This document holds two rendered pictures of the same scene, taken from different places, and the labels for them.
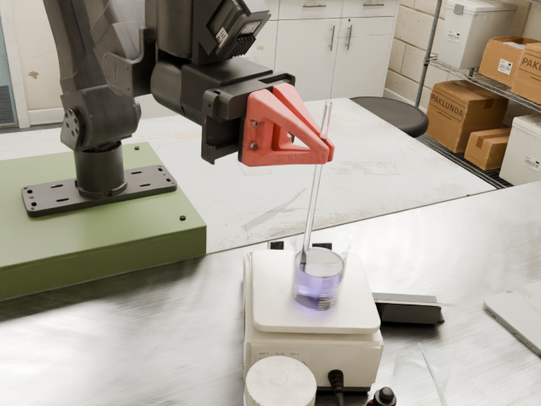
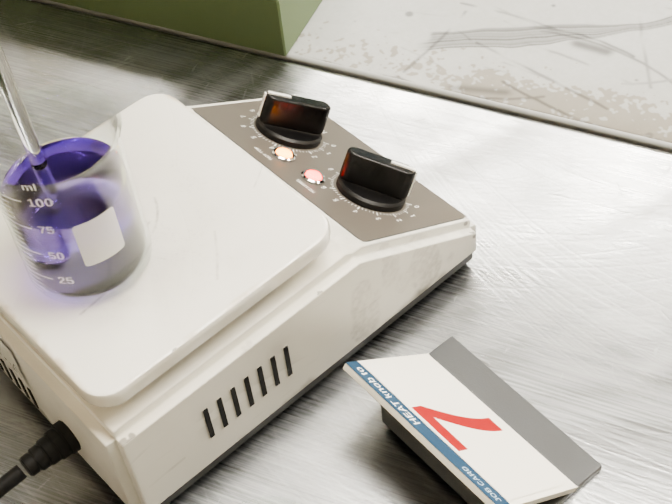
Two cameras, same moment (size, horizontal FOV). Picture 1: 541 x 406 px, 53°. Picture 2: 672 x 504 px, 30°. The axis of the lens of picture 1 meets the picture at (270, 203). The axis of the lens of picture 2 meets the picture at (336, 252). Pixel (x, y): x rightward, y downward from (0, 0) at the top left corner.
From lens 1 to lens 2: 0.50 m
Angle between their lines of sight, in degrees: 47
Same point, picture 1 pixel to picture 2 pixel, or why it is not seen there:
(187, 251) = (241, 33)
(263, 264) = (124, 131)
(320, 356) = (31, 376)
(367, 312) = (124, 357)
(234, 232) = (402, 39)
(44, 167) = not seen: outside the picture
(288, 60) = not seen: outside the picture
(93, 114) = not seen: outside the picture
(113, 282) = (78, 27)
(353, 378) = (98, 467)
